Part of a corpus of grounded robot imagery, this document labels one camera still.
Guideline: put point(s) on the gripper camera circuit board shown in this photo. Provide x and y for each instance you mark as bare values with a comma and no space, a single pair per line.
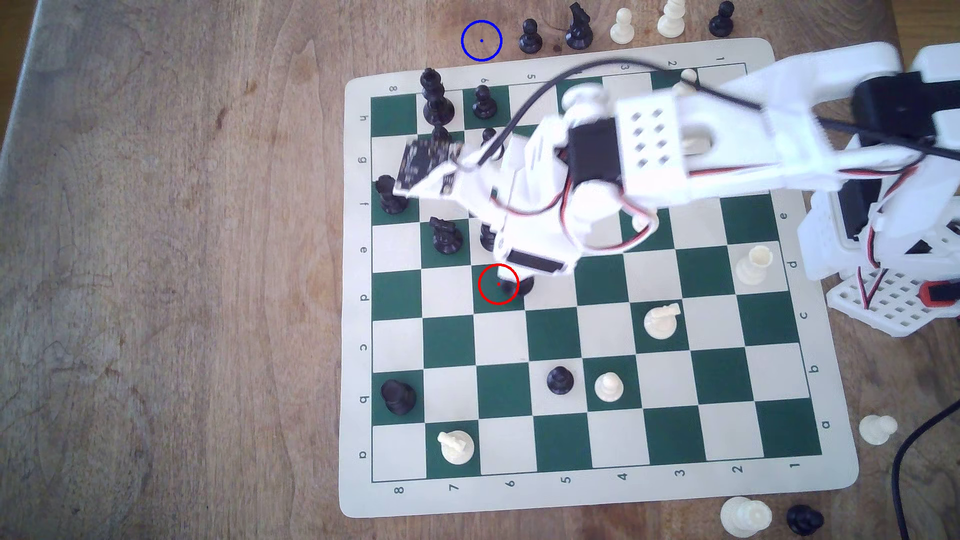
426,166

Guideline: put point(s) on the white chess knight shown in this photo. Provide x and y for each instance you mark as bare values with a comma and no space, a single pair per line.
662,322
456,448

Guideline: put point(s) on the white chess queen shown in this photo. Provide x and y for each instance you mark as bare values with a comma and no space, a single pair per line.
745,517

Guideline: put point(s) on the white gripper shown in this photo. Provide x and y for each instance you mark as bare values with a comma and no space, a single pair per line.
533,261

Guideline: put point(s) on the black chess knight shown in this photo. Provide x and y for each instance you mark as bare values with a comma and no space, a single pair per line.
579,34
447,237

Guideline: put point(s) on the white chess bishop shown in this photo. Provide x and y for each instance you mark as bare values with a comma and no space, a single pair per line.
671,22

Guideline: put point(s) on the white chess rook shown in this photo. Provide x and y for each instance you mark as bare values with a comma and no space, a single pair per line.
753,266

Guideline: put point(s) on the white perforated base plate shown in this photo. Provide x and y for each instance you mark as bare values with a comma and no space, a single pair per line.
892,301

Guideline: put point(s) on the black chess rook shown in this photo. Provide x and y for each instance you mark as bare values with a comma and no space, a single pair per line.
397,397
388,199

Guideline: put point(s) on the green white chess mat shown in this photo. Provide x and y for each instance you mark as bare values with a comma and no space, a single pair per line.
555,334

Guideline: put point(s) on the black chess pawn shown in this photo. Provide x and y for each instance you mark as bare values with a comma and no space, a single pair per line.
530,39
804,520
721,24
484,105
487,136
559,381

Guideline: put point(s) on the black chess bishop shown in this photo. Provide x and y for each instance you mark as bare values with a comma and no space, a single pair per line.
517,286
486,238

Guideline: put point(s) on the red base clamp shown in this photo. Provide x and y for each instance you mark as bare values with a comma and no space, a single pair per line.
937,292

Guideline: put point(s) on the black chess queen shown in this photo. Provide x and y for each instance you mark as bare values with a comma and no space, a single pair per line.
437,109

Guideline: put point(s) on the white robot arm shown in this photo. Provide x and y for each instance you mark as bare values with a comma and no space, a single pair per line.
750,146

